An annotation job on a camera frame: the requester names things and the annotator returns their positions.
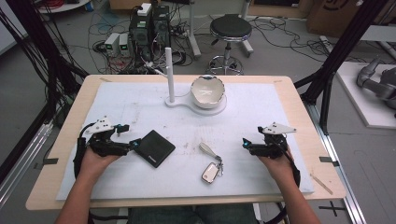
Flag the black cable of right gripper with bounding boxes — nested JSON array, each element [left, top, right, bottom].
[[274, 133, 302, 189]]

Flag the black round stool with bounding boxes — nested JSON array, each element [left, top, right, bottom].
[[207, 13, 253, 76]]

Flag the white ceramic bowl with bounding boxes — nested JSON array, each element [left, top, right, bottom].
[[190, 75, 226, 110]]

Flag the black tape strip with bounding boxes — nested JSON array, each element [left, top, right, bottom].
[[33, 157, 60, 171], [318, 156, 341, 168]]

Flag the wooden table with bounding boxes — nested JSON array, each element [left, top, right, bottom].
[[25, 74, 347, 212]]

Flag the cardboard box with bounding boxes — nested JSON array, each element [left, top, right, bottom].
[[305, 0, 396, 39]]

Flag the person's legs in jeans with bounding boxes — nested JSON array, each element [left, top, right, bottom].
[[127, 203, 260, 224]]

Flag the white foam mat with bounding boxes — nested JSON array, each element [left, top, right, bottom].
[[55, 80, 315, 202]]

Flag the black frame post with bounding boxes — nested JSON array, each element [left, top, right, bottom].
[[293, 0, 390, 135], [5, 0, 90, 125]]

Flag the white platform board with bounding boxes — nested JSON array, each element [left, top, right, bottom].
[[335, 61, 396, 130]]

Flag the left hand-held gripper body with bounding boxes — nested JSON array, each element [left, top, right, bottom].
[[83, 115, 132, 158]]

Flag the white box on computer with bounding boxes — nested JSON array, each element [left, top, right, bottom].
[[136, 2, 153, 18]]

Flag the black tape cross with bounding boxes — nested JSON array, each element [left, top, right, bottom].
[[318, 200, 347, 218]]

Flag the thin wooden stick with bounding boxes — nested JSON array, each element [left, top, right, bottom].
[[309, 173, 334, 196]]

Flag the black computer tower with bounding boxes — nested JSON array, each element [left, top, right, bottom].
[[128, 8, 154, 63], [151, 4, 172, 52]]

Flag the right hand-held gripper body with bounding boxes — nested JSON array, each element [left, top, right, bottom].
[[248, 121, 297, 160]]

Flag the person's left hand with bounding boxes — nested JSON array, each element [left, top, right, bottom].
[[78, 146, 121, 183]]

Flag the aluminium rail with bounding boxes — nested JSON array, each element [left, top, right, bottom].
[[303, 101, 368, 224], [0, 120, 54, 210]]

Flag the white stand with pole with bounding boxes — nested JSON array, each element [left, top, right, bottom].
[[163, 47, 228, 117]]

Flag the small white power box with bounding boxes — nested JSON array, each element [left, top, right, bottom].
[[118, 33, 131, 56], [104, 32, 121, 57]]

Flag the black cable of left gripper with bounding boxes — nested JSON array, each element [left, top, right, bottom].
[[72, 122, 96, 180]]

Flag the white desk leg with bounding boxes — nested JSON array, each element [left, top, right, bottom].
[[186, 0, 203, 60]]

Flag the person's right hand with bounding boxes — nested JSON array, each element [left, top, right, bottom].
[[257, 147, 297, 185]]

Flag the black wallet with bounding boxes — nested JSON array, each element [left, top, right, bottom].
[[134, 129, 177, 169]]

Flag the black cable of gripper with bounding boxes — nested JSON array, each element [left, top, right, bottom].
[[72, 122, 96, 180], [274, 133, 302, 189]]

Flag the silver car key with strap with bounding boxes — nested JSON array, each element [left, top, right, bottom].
[[198, 142, 225, 185]]

